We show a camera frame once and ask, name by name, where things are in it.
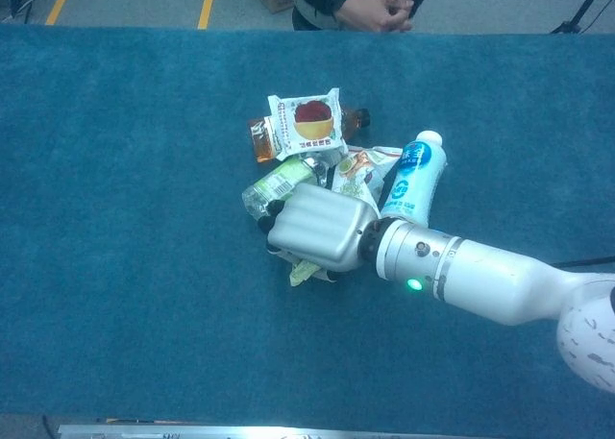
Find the clear water bottle green label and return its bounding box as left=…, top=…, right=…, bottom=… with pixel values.
left=241, top=153, right=337, bottom=222

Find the long white snack bag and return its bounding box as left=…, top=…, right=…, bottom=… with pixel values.
left=326, top=144, right=404, bottom=210

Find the yellow-green chip bag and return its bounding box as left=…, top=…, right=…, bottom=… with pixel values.
left=287, top=258, right=337, bottom=287

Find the brown tea bottle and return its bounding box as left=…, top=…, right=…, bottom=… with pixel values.
left=248, top=107, right=371, bottom=164

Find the square white cake packet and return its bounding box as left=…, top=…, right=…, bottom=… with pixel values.
left=267, top=87, right=349, bottom=161

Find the white milk drink bottle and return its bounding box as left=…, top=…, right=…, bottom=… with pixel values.
left=379, top=130, right=448, bottom=229

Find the blue felt table cloth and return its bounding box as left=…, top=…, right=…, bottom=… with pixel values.
left=0, top=24, right=615, bottom=428

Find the person in dark jacket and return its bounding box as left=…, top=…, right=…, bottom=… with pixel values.
left=286, top=0, right=438, bottom=34

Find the black tripod stand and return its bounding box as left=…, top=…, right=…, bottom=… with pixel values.
left=550, top=0, right=615, bottom=36

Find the aluminium frame rail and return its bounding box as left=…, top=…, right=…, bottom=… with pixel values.
left=57, top=424, right=486, bottom=439

